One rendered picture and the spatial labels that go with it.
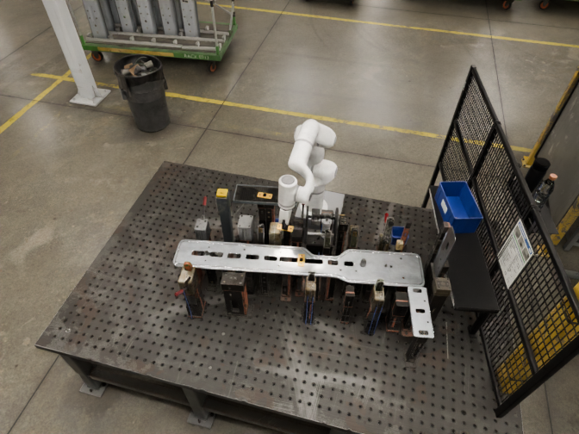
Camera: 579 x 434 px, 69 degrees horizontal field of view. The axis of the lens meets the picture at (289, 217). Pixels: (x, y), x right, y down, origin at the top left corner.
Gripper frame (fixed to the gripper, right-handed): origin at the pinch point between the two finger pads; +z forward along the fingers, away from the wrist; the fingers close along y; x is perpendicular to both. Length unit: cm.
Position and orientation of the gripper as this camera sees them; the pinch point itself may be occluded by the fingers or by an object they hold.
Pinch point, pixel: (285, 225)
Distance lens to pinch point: 214.2
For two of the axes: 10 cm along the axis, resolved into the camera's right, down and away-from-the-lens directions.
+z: -0.5, 6.6, 7.5
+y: -2.1, 7.3, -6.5
